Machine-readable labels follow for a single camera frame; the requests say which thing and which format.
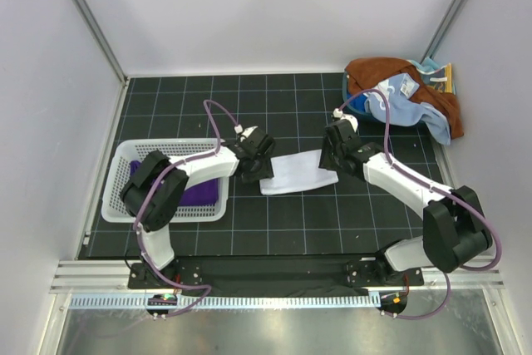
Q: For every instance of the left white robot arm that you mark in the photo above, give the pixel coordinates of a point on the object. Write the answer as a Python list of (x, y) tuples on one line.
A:
[(153, 194)]

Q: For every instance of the purple towel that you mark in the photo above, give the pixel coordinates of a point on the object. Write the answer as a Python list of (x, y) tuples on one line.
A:
[(206, 193)]

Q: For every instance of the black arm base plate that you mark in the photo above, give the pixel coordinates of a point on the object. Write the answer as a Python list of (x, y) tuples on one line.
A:
[(270, 274)]

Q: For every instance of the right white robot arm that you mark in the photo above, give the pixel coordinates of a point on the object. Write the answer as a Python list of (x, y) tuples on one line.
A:
[(453, 231)]

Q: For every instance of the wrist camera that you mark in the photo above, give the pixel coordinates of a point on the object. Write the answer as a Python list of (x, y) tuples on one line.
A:
[(352, 120), (246, 133)]

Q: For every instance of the aluminium corner post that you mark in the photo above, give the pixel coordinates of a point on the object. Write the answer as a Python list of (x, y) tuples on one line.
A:
[(451, 14), (93, 26)]

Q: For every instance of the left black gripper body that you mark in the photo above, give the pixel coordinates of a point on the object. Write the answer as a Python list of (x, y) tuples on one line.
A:
[(261, 157)]

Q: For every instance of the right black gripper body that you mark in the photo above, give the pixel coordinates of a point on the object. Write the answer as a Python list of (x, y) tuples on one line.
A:
[(339, 156)]

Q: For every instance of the blue plastic tub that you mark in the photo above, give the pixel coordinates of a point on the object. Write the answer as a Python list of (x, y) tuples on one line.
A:
[(398, 90)]

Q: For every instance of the yellow patterned cloth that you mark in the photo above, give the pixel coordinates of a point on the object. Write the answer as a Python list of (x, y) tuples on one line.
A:
[(442, 80)]

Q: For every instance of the light blue towel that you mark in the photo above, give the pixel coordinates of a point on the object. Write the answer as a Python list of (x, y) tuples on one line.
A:
[(438, 125)]

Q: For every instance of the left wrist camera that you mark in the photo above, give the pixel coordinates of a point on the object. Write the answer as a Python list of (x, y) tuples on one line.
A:
[(246, 133)]

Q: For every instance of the aluminium front rail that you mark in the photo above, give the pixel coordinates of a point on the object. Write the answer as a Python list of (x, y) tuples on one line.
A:
[(85, 276)]

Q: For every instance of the white towel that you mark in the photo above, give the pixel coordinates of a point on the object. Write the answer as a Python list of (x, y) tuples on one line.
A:
[(295, 173)]

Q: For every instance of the black grid mat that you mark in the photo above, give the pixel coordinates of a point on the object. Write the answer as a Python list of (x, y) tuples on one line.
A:
[(348, 217)]

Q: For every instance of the white slotted cable duct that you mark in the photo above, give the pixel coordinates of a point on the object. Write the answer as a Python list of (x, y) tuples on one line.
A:
[(166, 301)]

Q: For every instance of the white plastic mesh basket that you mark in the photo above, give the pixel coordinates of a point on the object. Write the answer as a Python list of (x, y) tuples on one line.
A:
[(113, 209)]

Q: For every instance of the left aluminium corner post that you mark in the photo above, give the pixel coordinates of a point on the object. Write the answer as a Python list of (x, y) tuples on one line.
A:
[(93, 26)]

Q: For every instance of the right aluminium corner post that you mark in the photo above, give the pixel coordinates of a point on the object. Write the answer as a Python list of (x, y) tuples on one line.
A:
[(451, 14)]

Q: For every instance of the brown towel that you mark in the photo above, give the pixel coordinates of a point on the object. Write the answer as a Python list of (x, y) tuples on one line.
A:
[(365, 73)]

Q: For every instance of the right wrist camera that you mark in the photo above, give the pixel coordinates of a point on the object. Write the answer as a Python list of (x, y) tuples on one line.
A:
[(352, 120)]

